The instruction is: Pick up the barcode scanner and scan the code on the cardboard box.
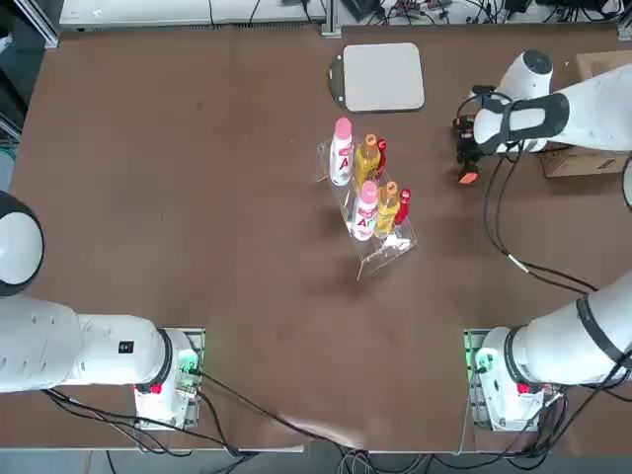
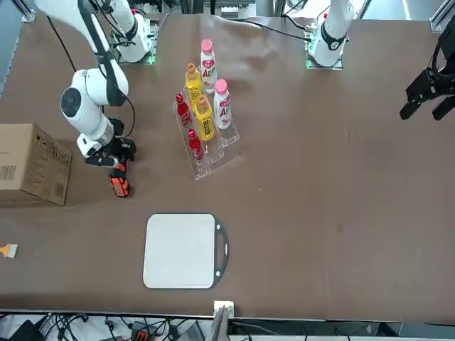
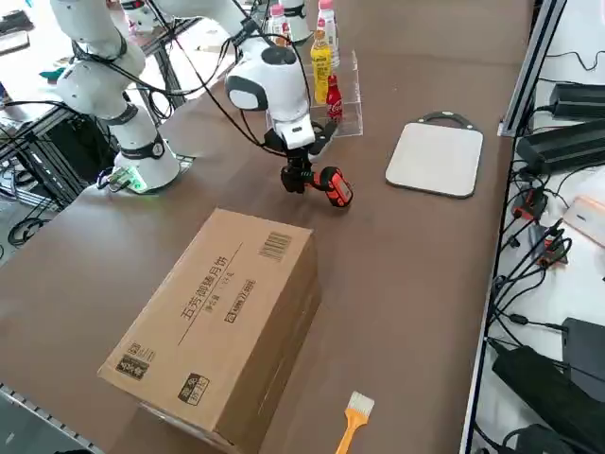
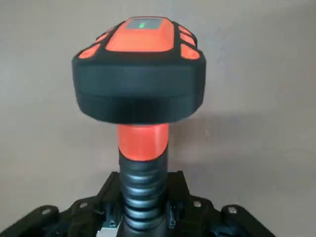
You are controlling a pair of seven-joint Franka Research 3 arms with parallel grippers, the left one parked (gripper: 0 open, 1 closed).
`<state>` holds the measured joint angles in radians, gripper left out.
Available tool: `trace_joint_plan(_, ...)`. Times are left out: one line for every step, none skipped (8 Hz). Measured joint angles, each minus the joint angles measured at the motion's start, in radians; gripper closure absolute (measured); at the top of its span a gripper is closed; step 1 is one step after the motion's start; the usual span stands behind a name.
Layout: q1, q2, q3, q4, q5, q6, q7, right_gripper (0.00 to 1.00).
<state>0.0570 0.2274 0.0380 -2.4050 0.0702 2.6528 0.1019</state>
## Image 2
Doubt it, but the white bottle pink cap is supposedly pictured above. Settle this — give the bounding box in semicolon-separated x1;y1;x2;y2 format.
199;38;219;95
213;78;234;131

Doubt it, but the red cola bottle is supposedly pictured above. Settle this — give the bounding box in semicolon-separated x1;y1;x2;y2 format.
186;128;204;162
175;93;193;129

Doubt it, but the yellow drink bottle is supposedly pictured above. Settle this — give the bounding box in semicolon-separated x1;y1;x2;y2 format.
195;94;216;142
184;63;202;108

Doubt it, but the orange black barcode scanner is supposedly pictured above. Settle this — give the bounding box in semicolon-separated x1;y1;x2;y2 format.
107;159;133;199

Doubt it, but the brown cardboard box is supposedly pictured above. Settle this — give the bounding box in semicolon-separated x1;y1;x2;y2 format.
0;123;73;207

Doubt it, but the orange handled brush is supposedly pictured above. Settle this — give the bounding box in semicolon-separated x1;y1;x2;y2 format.
0;242;19;259

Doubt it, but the black left base cable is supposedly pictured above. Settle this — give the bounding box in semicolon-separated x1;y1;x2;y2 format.
227;17;309;42

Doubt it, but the aluminium frame post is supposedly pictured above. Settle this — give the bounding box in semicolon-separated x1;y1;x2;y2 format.
212;300;236;341

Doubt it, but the clear acrylic bottle shelf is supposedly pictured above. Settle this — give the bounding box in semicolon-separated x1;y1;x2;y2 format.
172;83;243;181

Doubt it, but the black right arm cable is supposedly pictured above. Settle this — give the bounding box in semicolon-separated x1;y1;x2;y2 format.
76;0;137;140

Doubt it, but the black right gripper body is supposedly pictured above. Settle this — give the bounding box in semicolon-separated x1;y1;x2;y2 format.
105;118;126;143

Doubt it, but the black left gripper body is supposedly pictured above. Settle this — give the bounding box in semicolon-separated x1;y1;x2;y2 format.
429;23;455;97

